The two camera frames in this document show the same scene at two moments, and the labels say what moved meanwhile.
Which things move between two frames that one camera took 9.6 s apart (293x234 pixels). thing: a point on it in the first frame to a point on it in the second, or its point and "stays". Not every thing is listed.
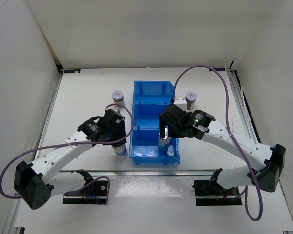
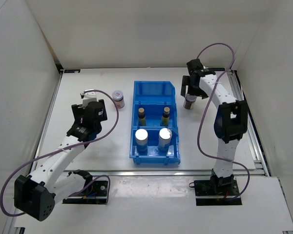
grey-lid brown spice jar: x=190 y=98 stays
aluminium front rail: x=145 y=172 stays
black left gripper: x=121 y=133 to x=77 y=111
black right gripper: x=171 y=133 to x=186 y=81
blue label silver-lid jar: x=121 y=152 to x=141 y=137
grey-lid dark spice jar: x=117 y=96 stays
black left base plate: x=95 y=193 stays
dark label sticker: x=72 y=70 stays
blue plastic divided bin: x=150 y=98 stays
